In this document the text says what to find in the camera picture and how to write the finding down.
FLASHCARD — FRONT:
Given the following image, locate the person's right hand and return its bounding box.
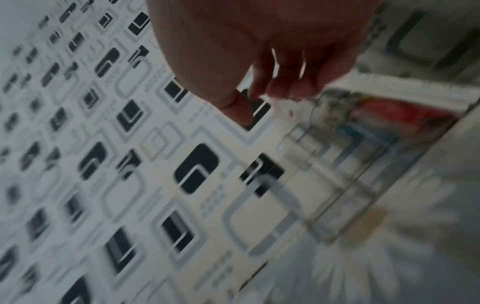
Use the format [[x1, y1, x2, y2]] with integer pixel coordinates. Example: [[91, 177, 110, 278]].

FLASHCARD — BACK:
[[145, 0, 380, 127]]

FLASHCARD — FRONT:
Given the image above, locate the clear plastic wrapper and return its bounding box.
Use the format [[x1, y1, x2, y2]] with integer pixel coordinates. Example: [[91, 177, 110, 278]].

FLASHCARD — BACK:
[[268, 93, 323, 119]]

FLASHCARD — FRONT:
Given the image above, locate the blue packet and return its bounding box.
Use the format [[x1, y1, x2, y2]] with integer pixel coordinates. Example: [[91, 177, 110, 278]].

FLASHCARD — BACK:
[[335, 124, 400, 145]]

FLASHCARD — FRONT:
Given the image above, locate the white striped packet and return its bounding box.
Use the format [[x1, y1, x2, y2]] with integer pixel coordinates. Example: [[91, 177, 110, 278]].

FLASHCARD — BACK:
[[322, 71, 480, 115]]

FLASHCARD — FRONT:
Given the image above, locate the red packet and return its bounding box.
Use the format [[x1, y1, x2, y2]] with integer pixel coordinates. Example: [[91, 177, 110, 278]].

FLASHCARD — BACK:
[[356, 97, 460, 121]]

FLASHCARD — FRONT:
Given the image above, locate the clear plastic container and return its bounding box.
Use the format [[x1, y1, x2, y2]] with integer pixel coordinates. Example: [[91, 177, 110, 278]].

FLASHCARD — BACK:
[[240, 88, 466, 245]]

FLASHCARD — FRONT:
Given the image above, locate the black grey squares patterned cloth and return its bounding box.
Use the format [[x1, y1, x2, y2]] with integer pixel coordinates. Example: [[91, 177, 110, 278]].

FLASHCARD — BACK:
[[0, 0, 480, 304]]

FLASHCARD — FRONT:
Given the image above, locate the grey daisy print cloth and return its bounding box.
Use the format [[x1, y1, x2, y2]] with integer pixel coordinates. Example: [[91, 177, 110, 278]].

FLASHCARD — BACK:
[[240, 113, 480, 304]]

